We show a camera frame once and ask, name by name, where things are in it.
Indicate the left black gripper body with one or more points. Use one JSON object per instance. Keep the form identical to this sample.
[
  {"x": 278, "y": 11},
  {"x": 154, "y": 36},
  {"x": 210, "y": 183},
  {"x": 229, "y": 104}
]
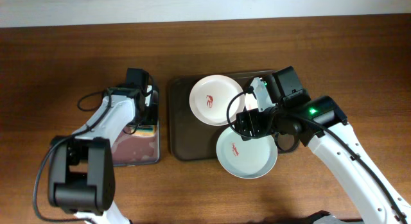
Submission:
[{"x": 151, "y": 118}]

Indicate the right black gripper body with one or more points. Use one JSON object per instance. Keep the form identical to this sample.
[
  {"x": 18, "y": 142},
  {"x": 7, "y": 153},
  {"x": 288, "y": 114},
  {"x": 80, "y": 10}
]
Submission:
[{"x": 262, "y": 122}]

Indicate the yellow green sponge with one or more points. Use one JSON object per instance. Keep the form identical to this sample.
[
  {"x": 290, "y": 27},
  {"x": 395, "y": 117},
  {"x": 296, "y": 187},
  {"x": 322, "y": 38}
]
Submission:
[{"x": 145, "y": 131}]

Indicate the pale green plate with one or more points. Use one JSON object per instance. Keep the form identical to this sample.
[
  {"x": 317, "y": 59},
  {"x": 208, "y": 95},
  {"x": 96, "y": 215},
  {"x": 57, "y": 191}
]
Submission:
[{"x": 246, "y": 159}]

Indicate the pinkish white plate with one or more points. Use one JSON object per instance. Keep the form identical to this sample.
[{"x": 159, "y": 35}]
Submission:
[{"x": 210, "y": 97}]

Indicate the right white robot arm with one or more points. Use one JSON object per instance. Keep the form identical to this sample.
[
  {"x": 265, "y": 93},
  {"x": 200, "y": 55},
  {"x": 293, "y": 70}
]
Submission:
[{"x": 321, "y": 125}]

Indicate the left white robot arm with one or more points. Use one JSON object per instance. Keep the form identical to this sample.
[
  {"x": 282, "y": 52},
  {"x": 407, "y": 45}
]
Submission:
[{"x": 81, "y": 177}]

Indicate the small soapy water tray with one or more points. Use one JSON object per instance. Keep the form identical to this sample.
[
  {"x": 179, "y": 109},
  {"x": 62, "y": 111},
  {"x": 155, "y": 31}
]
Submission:
[{"x": 130, "y": 150}]

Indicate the large brown serving tray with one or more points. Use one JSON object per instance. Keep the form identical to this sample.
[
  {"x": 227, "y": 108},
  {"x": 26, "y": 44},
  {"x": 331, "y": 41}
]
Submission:
[{"x": 191, "y": 139}]

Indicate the cream white plate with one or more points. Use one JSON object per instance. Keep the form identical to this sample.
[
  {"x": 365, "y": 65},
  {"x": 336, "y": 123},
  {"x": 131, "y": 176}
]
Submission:
[{"x": 250, "y": 102}]

